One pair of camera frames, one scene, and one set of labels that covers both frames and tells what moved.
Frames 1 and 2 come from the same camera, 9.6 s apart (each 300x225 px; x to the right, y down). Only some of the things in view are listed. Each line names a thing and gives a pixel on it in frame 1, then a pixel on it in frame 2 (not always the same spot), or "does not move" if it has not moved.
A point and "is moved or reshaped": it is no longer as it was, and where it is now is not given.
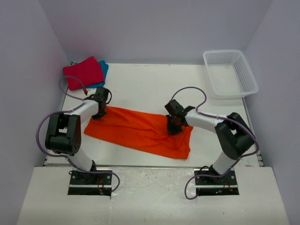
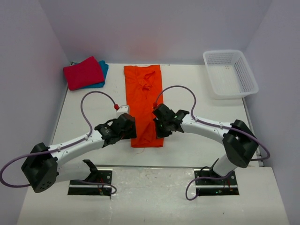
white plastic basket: [230, 74] does not move
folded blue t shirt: [104, 67] does not move
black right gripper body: [173, 126] → [162, 130]
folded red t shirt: [88, 71] does not move
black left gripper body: [100, 115] → [130, 133]
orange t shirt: [145, 131] is moved or reshaped
